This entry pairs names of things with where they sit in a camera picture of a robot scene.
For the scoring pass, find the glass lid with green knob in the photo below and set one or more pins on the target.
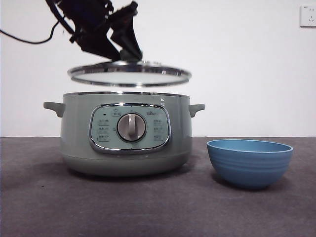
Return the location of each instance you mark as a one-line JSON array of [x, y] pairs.
[[128, 77]]

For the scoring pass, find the pale green electric steamer pot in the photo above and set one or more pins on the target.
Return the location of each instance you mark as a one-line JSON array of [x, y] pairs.
[[79, 128]]

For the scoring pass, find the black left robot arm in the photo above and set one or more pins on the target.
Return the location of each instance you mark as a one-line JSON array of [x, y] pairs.
[[91, 14]]

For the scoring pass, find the white wall socket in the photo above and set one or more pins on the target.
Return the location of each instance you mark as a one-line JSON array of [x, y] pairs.
[[308, 16]]

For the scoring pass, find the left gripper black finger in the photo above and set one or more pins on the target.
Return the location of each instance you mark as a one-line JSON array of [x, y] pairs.
[[129, 37], [96, 43]]

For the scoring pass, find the blue ribbed bowl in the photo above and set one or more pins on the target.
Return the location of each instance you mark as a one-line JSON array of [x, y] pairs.
[[249, 168]]

